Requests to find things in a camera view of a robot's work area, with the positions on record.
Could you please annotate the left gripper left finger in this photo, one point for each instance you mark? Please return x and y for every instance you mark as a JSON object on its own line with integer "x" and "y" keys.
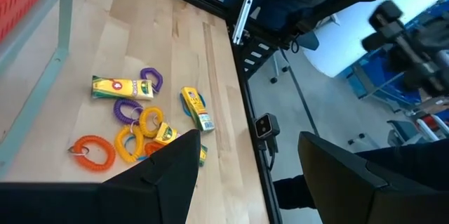
{"x": 158, "y": 189}

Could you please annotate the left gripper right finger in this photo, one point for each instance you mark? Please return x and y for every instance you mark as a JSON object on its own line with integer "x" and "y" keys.
{"x": 343, "y": 196}

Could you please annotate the orange coil wristband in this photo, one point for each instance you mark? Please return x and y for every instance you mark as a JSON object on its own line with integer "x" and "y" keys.
{"x": 110, "y": 153}
{"x": 152, "y": 147}

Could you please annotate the blue coil wristband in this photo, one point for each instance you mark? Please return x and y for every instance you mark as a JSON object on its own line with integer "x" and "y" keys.
{"x": 129, "y": 142}
{"x": 184, "y": 106}

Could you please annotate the yellow green crayon box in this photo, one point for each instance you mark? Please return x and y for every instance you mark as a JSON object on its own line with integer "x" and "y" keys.
{"x": 198, "y": 110}
{"x": 122, "y": 88}
{"x": 166, "y": 134}

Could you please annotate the yellow coil wristband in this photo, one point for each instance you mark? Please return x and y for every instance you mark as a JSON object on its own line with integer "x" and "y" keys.
{"x": 120, "y": 145}
{"x": 144, "y": 122}

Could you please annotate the purple coil wristband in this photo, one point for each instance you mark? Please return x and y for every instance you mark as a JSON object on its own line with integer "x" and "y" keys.
{"x": 159, "y": 80}
{"x": 118, "y": 110}

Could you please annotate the blue office chair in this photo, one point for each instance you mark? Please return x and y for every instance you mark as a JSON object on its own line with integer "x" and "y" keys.
{"x": 403, "y": 131}

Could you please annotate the grey office chair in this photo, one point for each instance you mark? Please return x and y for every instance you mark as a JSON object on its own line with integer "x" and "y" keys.
{"x": 308, "y": 41}

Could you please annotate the white round table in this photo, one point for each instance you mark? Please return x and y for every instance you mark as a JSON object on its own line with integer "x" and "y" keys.
{"x": 350, "y": 41}

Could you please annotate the silver aluminium extrusion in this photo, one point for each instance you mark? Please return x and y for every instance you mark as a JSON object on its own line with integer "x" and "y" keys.
{"x": 242, "y": 20}

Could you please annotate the black aluminium table frame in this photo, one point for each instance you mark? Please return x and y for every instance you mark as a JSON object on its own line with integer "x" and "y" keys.
{"x": 265, "y": 189}

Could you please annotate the black table-level camera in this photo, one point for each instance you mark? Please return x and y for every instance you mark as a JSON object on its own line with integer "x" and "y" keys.
{"x": 266, "y": 125}

